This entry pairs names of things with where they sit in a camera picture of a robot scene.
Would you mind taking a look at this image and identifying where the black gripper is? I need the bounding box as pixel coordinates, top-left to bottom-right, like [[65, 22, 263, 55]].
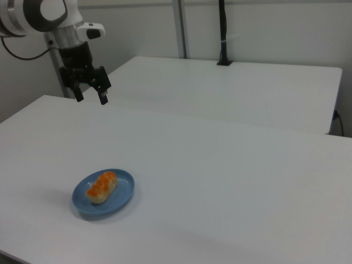
[[58, 41, 112, 106]]

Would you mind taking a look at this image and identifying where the orange glazed bread roll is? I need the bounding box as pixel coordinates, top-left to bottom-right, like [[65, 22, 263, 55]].
[[86, 170, 118, 205]]

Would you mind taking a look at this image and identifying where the blue round plate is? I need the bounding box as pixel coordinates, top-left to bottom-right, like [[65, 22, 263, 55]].
[[71, 168, 136, 216]]

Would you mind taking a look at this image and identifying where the white side table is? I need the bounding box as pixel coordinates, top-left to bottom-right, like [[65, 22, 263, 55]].
[[81, 56, 343, 136]]

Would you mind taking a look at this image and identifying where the grey metal stand post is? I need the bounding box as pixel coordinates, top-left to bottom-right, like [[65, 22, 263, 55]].
[[45, 32, 70, 99]]

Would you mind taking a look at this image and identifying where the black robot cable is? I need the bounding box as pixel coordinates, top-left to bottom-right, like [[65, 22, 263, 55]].
[[0, 36, 61, 60]]

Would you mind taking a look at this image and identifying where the aluminium frame post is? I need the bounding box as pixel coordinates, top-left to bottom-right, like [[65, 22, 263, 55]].
[[172, 0, 191, 59]]

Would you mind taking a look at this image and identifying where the black camera pole with base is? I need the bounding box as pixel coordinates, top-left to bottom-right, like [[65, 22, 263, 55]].
[[216, 0, 234, 67]]

